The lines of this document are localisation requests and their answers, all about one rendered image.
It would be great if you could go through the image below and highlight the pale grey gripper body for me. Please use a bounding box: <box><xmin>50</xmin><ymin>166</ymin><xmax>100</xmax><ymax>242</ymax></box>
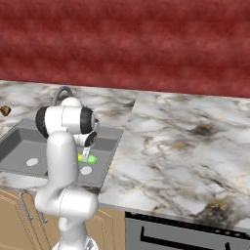
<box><xmin>82</xmin><ymin>146</ymin><xmax>93</xmax><ymax>163</ymax></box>

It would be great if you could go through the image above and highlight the green and yellow corn cob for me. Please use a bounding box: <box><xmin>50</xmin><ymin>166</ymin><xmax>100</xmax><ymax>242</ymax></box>
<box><xmin>77</xmin><ymin>153</ymin><xmax>99</xmax><ymax>165</ymax></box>

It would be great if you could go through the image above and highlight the grey sink basin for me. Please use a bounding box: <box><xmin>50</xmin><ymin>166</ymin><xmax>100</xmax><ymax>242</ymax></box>
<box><xmin>0</xmin><ymin>117</ymin><xmax>126</xmax><ymax>190</ymax></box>

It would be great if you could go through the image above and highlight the grey curved sink faucet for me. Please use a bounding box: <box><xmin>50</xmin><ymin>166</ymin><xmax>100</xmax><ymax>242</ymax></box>
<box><xmin>51</xmin><ymin>85</ymin><xmax>75</xmax><ymax>107</ymax></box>

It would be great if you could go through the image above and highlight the small brown lumpy object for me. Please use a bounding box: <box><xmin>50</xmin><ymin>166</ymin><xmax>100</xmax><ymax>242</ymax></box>
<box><xmin>0</xmin><ymin>104</ymin><xmax>13</xmax><ymax>117</ymax></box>

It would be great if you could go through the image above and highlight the grey dishwasher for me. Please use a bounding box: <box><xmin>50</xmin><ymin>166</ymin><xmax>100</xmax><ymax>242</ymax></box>
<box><xmin>124</xmin><ymin>210</ymin><xmax>250</xmax><ymax>250</ymax></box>

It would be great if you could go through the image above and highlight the grey cupboard door handle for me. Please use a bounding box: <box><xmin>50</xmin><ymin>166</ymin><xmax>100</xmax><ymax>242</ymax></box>
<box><xmin>19</xmin><ymin>191</ymin><xmax>34</xmax><ymax>223</ymax></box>
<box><xmin>37</xmin><ymin>210</ymin><xmax>49</xmax><ymax>225</ymax></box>

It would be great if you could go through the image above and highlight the black dishwasher handle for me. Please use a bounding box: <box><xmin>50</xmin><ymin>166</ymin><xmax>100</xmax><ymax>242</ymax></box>
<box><xmin>140</xmin><ymin>226</ymin><xmax>250</xmax><ymax>250</ymax></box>

